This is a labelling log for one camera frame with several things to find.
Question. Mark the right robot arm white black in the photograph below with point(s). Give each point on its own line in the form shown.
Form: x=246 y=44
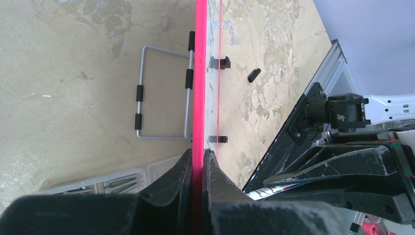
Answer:
x=346 y=113

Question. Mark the clear plastic screw box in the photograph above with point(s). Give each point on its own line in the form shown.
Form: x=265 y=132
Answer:
x=132 y=180

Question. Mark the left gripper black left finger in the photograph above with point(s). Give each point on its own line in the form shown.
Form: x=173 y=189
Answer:
x=162 y=208

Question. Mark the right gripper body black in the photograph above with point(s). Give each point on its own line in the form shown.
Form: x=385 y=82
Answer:
x=402 y=141

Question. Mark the pink clamp fixture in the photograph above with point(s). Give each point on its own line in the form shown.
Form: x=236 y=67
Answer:
x=366 y=224

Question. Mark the pink framed whiteboard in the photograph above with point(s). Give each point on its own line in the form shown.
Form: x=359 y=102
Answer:
x=206 y=96

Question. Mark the grey wire whiteboard stand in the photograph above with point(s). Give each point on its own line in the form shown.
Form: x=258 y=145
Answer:
x=164 y=93

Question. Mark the white black marker pen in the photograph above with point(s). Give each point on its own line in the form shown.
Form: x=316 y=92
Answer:
x=266 y=192

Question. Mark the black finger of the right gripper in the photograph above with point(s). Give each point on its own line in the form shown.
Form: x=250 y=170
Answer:
x=394 y=206
x=361 y=164

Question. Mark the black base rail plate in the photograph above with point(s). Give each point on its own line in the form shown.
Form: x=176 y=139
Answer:
x=294 y=138

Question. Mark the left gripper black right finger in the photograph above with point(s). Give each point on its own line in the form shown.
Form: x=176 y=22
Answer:
x=229 y=211

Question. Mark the black marker cap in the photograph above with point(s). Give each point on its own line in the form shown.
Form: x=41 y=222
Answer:
x=253 y=75

